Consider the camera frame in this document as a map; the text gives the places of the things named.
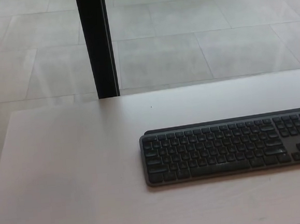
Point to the black vertical post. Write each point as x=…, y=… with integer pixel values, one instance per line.
x=96, y=43

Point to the black and grey keyboard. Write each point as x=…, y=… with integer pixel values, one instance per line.
x=220, y=150

